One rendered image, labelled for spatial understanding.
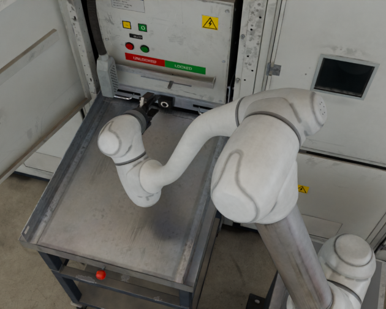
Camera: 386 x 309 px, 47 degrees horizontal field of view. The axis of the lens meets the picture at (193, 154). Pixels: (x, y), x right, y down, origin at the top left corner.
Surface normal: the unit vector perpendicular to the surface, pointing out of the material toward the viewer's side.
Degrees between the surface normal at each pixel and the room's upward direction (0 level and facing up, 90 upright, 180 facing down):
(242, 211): 82
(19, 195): 0
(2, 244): 0
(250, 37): 90
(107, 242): 0
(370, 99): 90
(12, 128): 90
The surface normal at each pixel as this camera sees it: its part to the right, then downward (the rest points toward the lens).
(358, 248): 0.04, -0.70
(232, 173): -0.47, -0.43
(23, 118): 0.84, 0.44
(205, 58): -0.26, 0.78
